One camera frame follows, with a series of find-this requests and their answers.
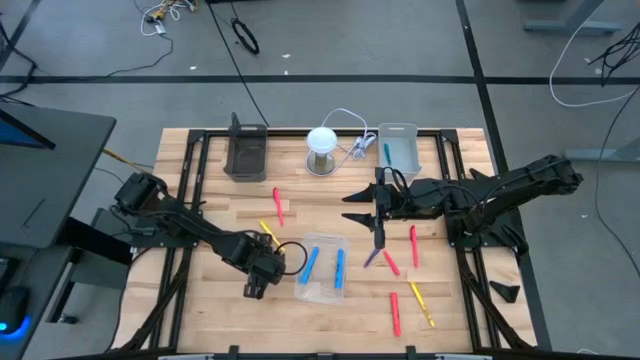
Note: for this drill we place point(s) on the computer monitor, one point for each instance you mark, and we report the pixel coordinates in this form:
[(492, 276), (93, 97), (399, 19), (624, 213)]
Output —
[(20, 135)]

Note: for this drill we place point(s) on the grey desk foot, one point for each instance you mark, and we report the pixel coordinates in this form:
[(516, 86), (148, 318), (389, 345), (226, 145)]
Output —
[(570, 27), (600, 154)]

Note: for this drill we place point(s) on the dark grey plastic bin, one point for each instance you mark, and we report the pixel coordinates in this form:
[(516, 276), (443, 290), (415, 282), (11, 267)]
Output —
[(245, 160)]

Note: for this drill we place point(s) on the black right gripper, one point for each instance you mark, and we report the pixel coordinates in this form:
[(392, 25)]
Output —
[(395, 202)]

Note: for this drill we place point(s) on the black metal table frame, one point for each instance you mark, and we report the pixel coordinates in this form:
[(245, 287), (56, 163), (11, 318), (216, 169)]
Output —
[(285, 131)]

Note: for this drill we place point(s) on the black desk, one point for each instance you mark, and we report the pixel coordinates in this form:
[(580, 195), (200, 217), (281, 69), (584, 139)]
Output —
[(50, 190)]

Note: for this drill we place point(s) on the yellow marker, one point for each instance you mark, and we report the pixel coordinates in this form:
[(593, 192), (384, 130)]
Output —
[(422, 304), (269, 232)]

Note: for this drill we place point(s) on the white dome table lamp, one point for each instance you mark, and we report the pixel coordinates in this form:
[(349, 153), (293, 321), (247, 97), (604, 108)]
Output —
[(321, 140)]

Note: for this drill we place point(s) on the black computer mouse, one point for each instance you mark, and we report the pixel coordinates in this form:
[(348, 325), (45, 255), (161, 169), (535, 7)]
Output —
[(12, 305)]

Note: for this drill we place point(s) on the purple marker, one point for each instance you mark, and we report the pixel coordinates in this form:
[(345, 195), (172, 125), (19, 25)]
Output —
[(371, 257)]

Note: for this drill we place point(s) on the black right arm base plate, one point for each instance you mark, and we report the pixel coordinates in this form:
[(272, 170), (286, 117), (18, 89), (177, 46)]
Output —
[(480, 242)]

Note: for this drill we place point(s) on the white plastic bin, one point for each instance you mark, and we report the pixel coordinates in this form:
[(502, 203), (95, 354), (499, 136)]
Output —
[(405, 160)]

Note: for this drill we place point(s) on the black triangular bracket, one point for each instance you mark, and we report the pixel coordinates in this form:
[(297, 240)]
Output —
[(477, 175), (234, 120), (505, 291)]

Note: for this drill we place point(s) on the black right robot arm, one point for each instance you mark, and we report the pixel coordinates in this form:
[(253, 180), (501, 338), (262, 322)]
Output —
[(500, 190)]

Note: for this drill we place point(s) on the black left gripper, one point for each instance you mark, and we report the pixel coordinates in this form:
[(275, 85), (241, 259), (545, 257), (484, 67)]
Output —
[(265, 267)]

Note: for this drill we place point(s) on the clear plastic bin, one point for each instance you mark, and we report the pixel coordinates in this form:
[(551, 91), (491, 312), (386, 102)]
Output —
[(322, 295)]

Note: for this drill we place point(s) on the teal marker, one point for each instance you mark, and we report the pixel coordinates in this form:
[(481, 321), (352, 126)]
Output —
[(387, 154)]

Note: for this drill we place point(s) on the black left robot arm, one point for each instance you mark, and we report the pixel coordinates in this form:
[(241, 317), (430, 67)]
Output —
[(195, 225)]

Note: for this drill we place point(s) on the blue marker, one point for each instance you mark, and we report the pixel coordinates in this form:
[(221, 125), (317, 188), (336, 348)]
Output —
[(310, 265), (340, 268)]

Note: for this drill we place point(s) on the pink marker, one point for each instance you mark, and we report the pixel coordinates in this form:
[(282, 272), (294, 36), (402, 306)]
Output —
[(395, 314), (391, 262), (414, 246), (278, 206)]

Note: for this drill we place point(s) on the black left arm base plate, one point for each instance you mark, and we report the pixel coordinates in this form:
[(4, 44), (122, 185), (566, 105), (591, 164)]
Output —
[(160, 242)]

